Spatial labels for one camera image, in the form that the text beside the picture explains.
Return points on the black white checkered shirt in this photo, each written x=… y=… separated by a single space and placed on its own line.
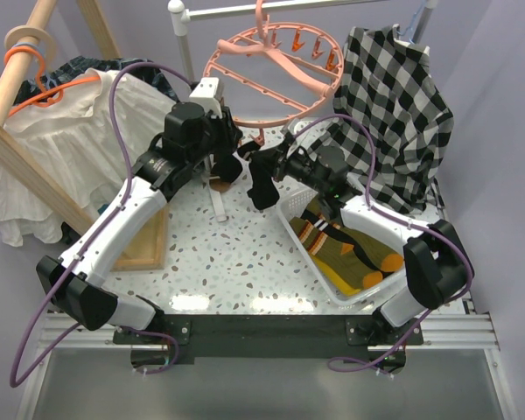
x=401 y=124

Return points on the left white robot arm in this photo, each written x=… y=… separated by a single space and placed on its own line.
x=74 y=281

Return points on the white blouse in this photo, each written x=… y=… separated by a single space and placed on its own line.
x=74 y=142

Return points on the yellow sock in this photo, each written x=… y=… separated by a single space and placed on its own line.
x=331 y=275

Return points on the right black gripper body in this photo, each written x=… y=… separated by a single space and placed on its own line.
x=297 y=167

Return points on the orange clothes hanger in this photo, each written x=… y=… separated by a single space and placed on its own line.
x=47 y=96

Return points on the pink round clip hanger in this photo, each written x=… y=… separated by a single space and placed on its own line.
x=278 y=71

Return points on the black striped sock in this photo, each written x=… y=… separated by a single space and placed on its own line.
x=229 y=168
x=263 y=192

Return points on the blue clothes hanger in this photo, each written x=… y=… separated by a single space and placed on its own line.
x=415 y=25

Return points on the olive orange sock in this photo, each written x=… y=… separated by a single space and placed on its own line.
x=321 y=245
x=378 y=260

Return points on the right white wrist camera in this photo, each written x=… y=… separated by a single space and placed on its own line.
x=291 y=133

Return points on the teal cloth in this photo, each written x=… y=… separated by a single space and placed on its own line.
x=102 y=212

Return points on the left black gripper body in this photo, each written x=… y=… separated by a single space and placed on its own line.
x=218 y=138

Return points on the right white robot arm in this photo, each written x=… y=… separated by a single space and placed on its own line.
x=436 y=265

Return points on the white metal clothes rail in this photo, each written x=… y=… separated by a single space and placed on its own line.
x=188 y=48

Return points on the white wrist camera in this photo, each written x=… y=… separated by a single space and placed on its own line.
x=208 y=95
x=291 y=133

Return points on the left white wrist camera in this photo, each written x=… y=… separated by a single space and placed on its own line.
x=208 y=95

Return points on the white plastic basket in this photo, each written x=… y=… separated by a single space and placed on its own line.
x=293 y=205

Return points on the brown striped sock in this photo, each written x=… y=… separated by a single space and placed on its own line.
x=219 y=185

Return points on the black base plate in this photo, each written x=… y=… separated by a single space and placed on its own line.
x=182 y=339

